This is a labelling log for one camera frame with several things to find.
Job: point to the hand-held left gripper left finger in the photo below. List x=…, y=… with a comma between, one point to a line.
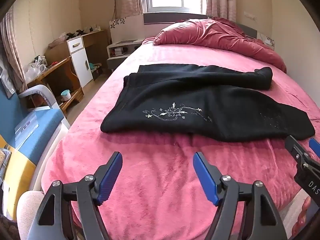
x=110, y=177

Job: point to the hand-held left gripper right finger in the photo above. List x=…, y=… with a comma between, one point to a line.
x=205, y=177

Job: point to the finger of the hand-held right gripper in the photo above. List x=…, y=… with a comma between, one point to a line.
x=314, y=148
x=297, y=152

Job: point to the black embroidered pants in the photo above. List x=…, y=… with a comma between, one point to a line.
x=190, y=100

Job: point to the pink bed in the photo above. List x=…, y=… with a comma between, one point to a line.
x=155, y=165

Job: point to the blue and grey sofa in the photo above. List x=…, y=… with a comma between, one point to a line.
x=42, y=127

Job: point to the pink knit cloth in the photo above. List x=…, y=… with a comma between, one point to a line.
x=28, y=212

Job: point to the small teal bucket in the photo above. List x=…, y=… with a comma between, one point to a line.
x=65, y=95

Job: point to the clear plastic folder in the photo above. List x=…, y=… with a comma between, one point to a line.
x=26, y=127

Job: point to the white cabinet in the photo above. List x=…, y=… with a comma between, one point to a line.
x=81, y=65

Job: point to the wooden desk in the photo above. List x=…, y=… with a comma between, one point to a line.
x=60, y=67

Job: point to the white and grey nightstand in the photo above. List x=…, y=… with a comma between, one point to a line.
x=120, y=55

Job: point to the white plastic bag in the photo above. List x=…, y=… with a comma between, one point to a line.
x=33, y=71

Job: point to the red duvet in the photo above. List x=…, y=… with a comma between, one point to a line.
x=215, y=36

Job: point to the white and grey headboard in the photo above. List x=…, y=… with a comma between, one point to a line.
x=125, y=27

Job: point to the white wall socket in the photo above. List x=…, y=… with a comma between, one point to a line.
x=250, y=15

